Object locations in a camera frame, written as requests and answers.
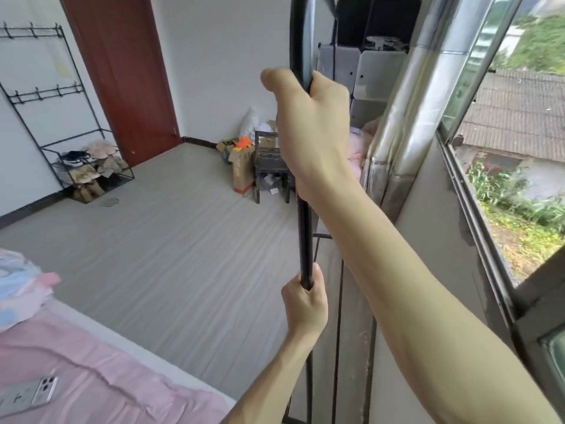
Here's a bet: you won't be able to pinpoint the silver smartphone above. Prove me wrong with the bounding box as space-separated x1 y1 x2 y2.
0 376 59 419

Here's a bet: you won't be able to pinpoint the pink bed sheet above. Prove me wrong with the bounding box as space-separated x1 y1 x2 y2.
0 300 237 424

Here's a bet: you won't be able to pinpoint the black metal pole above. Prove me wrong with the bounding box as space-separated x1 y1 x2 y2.
289 0 317 291

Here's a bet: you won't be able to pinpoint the grey plastic bag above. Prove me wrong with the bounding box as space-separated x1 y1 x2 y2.
258 174 284 196

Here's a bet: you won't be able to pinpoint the grey metal window frame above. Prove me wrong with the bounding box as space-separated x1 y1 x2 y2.
434 0 565 395

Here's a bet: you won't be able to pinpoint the grey tiled roof building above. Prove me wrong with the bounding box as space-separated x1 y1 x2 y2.
454 67 565 190

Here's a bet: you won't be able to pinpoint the black wooden chair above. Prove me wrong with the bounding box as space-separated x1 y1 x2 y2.
253 130 292 205

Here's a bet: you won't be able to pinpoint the green plants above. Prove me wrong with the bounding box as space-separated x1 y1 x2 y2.
467 13 565 281

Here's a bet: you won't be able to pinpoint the silver ventilation duct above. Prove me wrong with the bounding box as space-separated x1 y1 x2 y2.
361 0 491 222

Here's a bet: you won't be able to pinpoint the pink plush pillow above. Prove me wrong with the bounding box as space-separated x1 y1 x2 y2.
348 118 381 182

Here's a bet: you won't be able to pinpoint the person's right hand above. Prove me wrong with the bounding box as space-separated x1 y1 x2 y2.
260 68 363 204

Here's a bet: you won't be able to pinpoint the pile of shoes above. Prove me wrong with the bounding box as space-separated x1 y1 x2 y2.
59 140 129 202

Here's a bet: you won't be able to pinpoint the person's left forearm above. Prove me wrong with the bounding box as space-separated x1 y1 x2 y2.
223 327 319 424

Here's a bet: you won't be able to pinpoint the cardboard box with tape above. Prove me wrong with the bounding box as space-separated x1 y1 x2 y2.
258 121 279 149

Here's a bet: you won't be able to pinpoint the tall cardboard box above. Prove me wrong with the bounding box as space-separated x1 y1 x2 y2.
232 146 256 195

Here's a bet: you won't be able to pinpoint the white plastic bag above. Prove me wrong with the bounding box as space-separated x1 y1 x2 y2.
240 107 266 140

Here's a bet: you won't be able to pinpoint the person's right forearm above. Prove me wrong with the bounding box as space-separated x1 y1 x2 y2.
305 181 561 424

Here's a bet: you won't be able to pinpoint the grey modular plastic cabinet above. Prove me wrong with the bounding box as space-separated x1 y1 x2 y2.
315 0 423 129

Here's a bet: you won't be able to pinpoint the black metal coat rack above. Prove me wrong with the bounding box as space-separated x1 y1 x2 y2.
0 22 135 204

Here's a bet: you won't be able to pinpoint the small open cardboard box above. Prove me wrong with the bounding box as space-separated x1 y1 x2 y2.
216 139 239 164

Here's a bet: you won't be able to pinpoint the person's left hand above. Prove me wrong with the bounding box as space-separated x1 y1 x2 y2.
281 262 330 346

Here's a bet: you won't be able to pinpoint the red-brown wooden door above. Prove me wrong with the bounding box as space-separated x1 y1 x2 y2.
59 0 182 168

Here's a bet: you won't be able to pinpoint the black metal rack frame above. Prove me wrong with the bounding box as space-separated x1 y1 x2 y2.
282 233 380 424

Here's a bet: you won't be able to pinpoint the pastel patterned blanket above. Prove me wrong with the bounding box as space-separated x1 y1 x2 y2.
0 248 62 334

